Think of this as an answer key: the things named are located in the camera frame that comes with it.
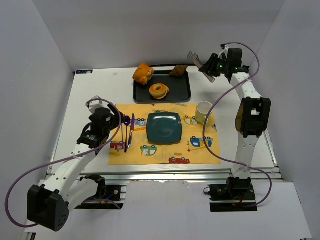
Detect yellow vehicle print placemat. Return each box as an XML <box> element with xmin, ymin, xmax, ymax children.
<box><xmin>108</xmin><ymin>103</ymin><xmax>221</xmax><ymax>166</ymax></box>

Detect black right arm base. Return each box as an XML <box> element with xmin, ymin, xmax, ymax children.
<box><xmin>203</xmin><ymin>184</ymin><xmax>258</xmax><ymax>213</ymax></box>

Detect dark teal square plate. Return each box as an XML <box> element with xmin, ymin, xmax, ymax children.
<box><xmin>146</xmin><ymin>112</ymin><xmax>182</xmax><ymax>145</ymax></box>

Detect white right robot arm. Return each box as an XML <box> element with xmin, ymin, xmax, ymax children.
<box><xmin>199</xmin><ymin>44</ymin><xmax>271</xmax><ymax>183</ymax></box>

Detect metal serving tongs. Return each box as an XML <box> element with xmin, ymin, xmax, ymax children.
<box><xmin>187</xmin><ymin>51</ymin><xmax>216</xmax><ymax>84</ymax></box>

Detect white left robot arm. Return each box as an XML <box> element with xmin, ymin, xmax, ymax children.
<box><xmin>27</xmin><ymin>101</ymin><xmax>124</xmax><ymax>232</ymax></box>

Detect black baking tray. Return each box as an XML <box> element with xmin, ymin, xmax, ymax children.
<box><xmin>133</xmin><ymin>70</ymin><xmax>192</xmax><ymax>104</ymax></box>

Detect pale yellow mug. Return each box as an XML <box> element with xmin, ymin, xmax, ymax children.
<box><xmin>195</xmin><ymin>101</ymin><xmax>213</xmax><ymax>125</ymax></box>

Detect bagel sandwich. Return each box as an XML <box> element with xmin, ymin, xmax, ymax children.
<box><xmin>149</xmin><ymin>83</ymin><xmax>170</xmax><ymax>99</ymax></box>

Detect purple iridescent spoon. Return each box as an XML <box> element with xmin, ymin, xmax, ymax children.
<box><xmin>124</xmin><ymin>115</ymin><xmax>131</xmax><ymax>153</ymax></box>

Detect orange bread roll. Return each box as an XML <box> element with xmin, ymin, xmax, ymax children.
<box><xmin>132</xmin><ymin>62</ymin><xmax>155</xmax><ymax>85</ymax></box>

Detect iridescent table knife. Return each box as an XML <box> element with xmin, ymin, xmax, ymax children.
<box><xmin>127</xmin><ymin>113</ymin><xmax>135</xmax><ymax>149</ymax></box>

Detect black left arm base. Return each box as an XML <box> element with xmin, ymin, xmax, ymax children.
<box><xmin>75</xmin><ymin>182</ymin><xmax>127</xmax><ymax>210</ymax></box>

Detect dark brown bread piece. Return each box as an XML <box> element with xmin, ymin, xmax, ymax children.
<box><xmin>169</xmin><ymin>65</ymin><xmax>188</xmax><ymax>78</ymax></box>

